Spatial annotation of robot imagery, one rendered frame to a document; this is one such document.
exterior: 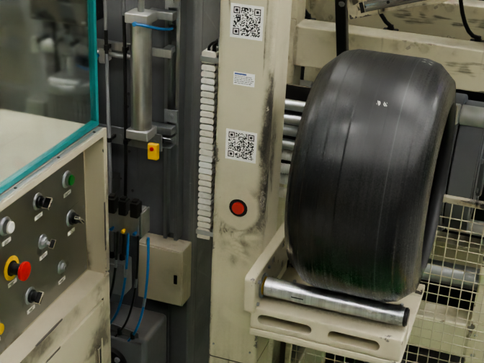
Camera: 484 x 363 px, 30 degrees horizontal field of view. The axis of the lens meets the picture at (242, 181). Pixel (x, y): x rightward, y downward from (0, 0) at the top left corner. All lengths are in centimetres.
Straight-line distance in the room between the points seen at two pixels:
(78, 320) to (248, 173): 51
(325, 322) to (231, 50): 65
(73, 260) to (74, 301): 10
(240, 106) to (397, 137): 40
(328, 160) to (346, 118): 9
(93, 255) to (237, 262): 35
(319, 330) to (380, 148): 50
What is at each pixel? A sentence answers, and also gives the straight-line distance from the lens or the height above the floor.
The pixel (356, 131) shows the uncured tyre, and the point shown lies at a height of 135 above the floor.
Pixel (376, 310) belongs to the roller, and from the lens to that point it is 208.
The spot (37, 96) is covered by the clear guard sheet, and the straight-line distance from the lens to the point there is 181.
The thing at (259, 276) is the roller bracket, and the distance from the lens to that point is 210.
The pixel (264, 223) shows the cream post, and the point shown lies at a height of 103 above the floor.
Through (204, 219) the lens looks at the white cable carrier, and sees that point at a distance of 220.
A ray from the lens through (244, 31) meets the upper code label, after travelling 199.
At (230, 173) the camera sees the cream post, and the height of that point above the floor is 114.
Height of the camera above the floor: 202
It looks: 25 degrees down
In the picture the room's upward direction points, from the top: 3 degrees clockwise
